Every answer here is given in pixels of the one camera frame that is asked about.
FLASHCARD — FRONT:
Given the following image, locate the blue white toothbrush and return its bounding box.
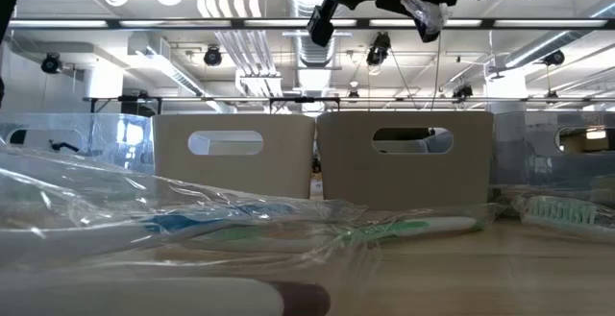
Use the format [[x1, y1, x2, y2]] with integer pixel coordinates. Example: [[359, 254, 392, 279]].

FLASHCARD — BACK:
[[397, 0, 452, 44], [0, 200, 308, 272]]

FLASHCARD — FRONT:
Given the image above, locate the grey plastic bin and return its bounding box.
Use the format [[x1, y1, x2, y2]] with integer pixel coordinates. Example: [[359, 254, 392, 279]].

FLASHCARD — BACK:
[[315, 110, 495, 211]]

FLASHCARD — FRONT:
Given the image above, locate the dark translucent plastic bin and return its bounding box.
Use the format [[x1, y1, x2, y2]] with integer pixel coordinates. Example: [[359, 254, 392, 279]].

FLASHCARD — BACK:
[[489, 111, 615, 197]]

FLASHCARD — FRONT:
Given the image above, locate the white plastic bin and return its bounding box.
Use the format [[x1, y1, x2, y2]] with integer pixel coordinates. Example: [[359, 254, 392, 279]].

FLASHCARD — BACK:
[[151, 112, 317, 200]]

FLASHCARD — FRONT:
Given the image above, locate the clear plastic bin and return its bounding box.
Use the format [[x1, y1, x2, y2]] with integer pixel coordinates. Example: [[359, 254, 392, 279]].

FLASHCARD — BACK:
[[0, 112, 156, 176]]

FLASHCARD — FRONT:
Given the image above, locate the purple white wrapped toothbrush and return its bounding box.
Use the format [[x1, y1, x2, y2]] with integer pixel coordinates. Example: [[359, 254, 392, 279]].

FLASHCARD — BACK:
[[0, 277, 332, 316]]

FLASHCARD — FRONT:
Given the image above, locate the thin hanging cable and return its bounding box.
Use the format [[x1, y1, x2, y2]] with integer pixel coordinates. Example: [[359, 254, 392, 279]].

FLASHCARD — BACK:
[[434, 32, 444, 111]]

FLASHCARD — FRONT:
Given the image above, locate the silver round duct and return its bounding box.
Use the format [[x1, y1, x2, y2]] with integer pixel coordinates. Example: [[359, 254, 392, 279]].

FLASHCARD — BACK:
[[502, 30, 592, 70]]

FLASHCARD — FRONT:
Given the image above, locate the silver ribbed ventilation duct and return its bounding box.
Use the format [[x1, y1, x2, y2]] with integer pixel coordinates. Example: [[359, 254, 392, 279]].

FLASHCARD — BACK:
[[286, 0, 353, 70]]

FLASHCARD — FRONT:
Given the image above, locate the black background frame bar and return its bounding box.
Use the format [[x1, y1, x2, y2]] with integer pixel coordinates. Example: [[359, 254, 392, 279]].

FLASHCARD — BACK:
[[82, 95, 615, 105]]

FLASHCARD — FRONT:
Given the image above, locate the black ceiling light rail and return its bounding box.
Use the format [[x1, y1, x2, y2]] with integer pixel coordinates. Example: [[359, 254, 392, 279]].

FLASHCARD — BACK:
[[7, 16, 615, 31]]

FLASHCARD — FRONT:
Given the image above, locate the white rectangular air duct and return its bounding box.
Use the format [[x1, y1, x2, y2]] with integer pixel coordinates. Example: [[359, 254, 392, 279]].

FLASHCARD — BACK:
[[127, 35, 208, 97]]

